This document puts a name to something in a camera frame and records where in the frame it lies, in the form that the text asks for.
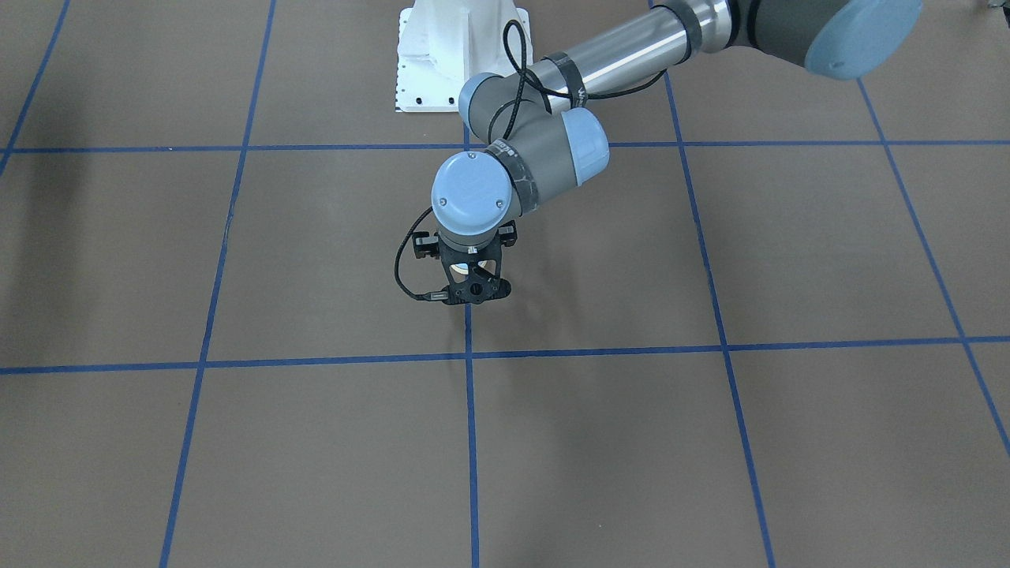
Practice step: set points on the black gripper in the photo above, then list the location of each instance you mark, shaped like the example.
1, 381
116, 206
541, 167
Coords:
427, 246

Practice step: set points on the light blue call bell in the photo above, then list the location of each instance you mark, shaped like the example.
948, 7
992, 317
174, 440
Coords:
475, 270

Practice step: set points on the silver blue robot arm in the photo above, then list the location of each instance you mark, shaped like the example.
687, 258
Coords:
541, 139

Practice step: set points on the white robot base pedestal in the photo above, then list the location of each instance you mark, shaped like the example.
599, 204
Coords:
441, 44

